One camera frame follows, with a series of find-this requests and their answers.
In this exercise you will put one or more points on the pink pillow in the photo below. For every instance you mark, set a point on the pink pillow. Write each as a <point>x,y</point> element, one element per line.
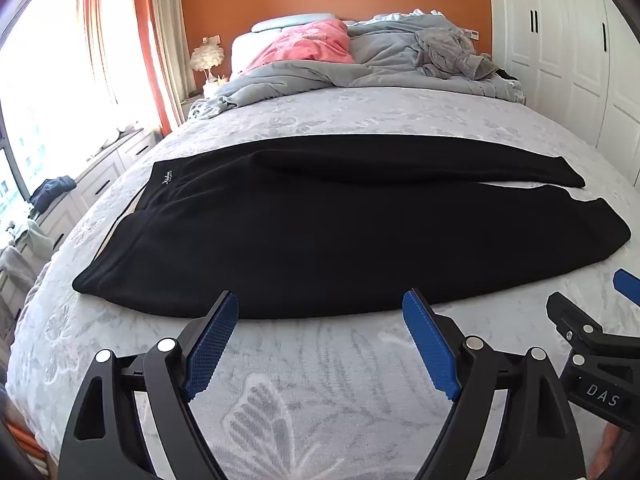
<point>305,42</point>

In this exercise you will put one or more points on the small white figurine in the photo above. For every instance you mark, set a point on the small white figurine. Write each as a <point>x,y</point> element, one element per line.
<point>222,79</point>

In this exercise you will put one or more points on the black pants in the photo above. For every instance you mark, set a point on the black pants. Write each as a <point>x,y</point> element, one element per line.
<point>325,240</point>

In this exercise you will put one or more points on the white wardrobe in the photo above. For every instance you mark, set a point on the white wardrobe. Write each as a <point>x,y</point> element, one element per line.
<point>560,35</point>

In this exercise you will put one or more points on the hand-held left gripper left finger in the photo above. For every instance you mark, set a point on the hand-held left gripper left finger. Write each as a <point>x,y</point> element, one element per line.
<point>215,345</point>

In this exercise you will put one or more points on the white feather lamp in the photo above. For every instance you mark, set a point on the white feather lamp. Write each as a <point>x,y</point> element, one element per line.
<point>206,57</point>

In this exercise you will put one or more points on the dark blue cloth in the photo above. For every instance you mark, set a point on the dark blue cloth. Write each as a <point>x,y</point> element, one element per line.
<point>52,191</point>

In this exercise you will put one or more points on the grey crumpled garment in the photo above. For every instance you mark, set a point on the grey crumpled garment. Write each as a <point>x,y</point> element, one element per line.
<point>445,50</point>

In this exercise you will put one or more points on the light grey cloth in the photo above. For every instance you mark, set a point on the light grey cloth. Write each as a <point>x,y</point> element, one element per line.
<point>17,260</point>

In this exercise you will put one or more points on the person's right hand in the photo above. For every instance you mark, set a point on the person's right hand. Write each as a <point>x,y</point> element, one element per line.
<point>607,447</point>

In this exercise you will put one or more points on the beige curtain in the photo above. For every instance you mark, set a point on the beige curtain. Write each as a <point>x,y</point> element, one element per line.
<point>172,25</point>

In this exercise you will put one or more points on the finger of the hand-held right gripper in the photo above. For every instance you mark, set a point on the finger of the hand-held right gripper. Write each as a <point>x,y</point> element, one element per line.
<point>575,322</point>
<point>627,284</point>

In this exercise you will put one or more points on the orange curtain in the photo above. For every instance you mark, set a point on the orange curtain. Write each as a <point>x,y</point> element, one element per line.
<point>147,35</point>
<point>92,20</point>

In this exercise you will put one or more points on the large window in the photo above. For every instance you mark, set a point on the large window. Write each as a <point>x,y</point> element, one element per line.
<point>50,85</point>

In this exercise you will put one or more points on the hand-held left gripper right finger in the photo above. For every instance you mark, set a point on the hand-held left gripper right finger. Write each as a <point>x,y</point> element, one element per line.
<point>430,347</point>

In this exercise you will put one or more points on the white drawer cabinet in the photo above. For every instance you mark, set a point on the white drawer cabinet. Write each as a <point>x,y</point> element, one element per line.
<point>100,180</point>

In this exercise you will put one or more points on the bed with butterfly bedspread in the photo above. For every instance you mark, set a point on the bed with butterfly bedspread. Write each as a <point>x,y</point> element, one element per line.
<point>325,385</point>

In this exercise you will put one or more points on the white wall switch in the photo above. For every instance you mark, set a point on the white wall switch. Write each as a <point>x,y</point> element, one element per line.
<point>211,38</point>

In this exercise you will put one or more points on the grey duvet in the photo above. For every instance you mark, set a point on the grey duvet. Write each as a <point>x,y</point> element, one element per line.
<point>310,75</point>

